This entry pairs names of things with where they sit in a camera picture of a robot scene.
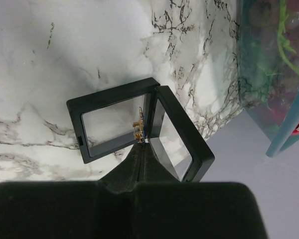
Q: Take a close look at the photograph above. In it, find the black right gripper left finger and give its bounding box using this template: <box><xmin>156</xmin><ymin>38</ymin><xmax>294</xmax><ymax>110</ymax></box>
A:
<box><xmin>0</xmin><ymin>144</ymin><xmax>142</xmax><ymax>239</ymax></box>

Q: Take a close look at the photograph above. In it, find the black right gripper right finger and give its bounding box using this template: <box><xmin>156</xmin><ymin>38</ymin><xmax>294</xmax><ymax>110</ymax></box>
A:
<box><xmin>129</xmin><ymin>143</ymin><xmax>268</xmax><ymax>239</ymax></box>

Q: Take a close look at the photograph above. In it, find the gold jewelled brooch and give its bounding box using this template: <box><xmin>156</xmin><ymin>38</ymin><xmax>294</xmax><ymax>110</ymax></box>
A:
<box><xmin>133</xmin><ymin>107</ymin><xmax>146</xmax><ymax>144</ymax></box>

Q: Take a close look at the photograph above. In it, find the dark grape bunch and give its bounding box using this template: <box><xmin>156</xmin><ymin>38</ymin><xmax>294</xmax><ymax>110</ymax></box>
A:
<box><xmin>240</xmin><ymin>0</ymin><xmax>299</xmax><ymax>118</ymax></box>

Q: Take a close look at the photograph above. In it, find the teal plastic fruit bowl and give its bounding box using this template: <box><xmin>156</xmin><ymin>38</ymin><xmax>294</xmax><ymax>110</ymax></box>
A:
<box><xmin>239</xmin><ymin>0</ymin><xmax>299</xmax><ymax>157</ymax></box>

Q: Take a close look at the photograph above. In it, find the small black square frame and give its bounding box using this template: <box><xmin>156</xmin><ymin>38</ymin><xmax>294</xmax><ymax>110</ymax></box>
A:
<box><xmin>66</xmin><ymin>78</ymin><xmax>215</xmax><ymax>182</ymax></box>

